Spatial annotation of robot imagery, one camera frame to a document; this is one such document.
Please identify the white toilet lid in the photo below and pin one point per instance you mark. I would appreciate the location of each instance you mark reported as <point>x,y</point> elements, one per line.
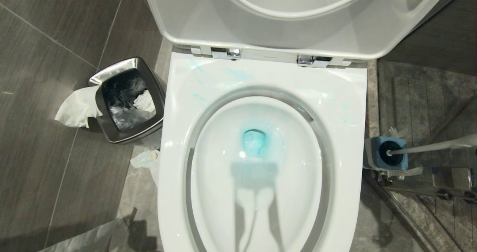
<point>186,17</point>

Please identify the stainless steel trash bin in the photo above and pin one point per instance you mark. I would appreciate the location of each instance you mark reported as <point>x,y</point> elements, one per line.
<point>156,95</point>

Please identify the white crumpled paper towel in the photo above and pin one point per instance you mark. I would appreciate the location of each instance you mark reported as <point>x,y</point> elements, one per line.
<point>76,108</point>

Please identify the white crumpled tissue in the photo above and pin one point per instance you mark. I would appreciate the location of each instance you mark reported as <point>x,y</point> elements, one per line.
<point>147,159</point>

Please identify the white toilet seat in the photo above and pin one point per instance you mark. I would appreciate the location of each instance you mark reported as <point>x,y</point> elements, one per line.
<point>294,6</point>

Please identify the white toilet bowl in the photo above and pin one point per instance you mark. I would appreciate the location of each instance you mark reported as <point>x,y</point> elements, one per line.
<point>335,140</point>

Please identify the blue toilet brush holder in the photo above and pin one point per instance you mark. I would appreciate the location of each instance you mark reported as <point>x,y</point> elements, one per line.
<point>398,162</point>

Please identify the black bin liner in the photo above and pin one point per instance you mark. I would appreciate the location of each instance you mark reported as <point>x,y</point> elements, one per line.
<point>125,101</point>

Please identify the chrome lid hinge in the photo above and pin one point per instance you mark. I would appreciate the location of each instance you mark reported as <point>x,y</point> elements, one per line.
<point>313,60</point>
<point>226,52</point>

